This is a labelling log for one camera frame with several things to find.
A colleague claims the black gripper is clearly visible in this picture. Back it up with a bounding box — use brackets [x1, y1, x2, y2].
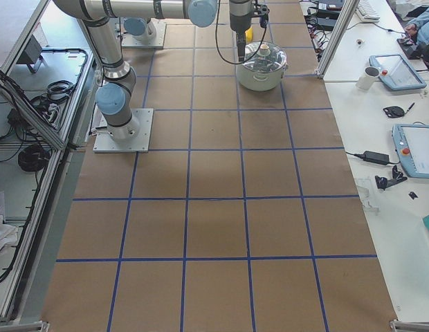
[236, 32, 246, 57]

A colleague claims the yellow corn cob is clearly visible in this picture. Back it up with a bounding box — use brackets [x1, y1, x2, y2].
[245, 27, 253, 44]

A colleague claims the glass pot lid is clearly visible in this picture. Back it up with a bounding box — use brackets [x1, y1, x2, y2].
[243, 41, 287, 73]

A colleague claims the pale green cooking pot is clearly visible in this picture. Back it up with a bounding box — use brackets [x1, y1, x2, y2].
[236, 60, 288, 91]

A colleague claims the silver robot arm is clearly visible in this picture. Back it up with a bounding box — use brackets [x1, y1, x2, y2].
[55, 1, 217, 140]
[111, 1, 254, 62]

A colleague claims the white mug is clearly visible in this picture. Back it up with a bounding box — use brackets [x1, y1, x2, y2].
[356, 66, 380, 91]

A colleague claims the upper blue teach pendant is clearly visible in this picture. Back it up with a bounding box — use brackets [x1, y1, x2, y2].
[369, 54, 427, 91]

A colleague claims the blue teach pendant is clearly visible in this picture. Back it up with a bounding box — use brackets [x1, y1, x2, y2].
[369, 54, 427, 91]
[392, 124, 429, 178]

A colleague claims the black power adapter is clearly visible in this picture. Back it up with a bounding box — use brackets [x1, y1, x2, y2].
[363, 151, 390, 165]

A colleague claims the brown gridded table mat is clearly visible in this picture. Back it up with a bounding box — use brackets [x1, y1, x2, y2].
[42, 1, 395, 331]

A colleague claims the lower blue teach pendant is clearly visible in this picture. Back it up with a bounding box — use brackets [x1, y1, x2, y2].
[392, 124, 429, 178]

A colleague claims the white crumpled cloth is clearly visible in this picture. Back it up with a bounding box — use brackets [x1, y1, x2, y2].
[0, 215, 18, 254]

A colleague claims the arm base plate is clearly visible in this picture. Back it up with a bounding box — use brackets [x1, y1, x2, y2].
[122, 17, 167, 49]
[93, 109, 154, 153]

